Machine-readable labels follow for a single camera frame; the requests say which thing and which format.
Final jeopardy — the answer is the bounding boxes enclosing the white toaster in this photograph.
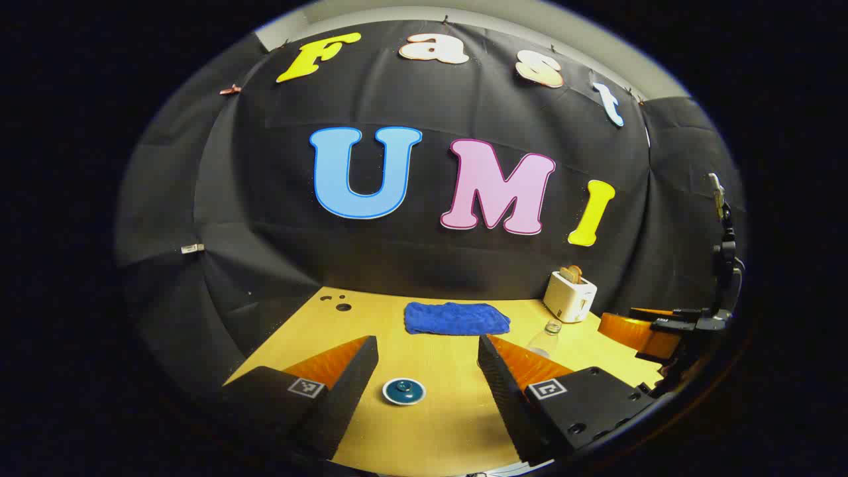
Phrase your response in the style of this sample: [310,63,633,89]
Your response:
[543,270,598,323]

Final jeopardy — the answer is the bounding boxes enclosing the blue teacup with white inside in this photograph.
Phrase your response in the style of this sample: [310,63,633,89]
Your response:
[382,387,427,406]

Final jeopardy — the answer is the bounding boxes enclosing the blue towel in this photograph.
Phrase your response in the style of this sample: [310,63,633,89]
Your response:
[404,302,511,336]

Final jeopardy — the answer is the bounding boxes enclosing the clear plastic water bottle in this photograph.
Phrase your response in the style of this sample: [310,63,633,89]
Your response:
[528,319,562,358]

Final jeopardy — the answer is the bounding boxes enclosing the black backdrop cloth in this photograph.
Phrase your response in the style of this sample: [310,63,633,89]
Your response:
[114,19,748,398]

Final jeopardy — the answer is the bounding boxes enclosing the blue teacup lid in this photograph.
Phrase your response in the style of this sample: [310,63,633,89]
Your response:
[384,378,425,402]

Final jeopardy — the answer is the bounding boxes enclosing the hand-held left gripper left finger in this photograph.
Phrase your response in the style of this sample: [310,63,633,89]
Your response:
[222,335,380,461]

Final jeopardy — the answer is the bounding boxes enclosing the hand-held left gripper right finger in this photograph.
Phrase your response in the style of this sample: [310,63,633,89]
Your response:
[477,335,663,464]

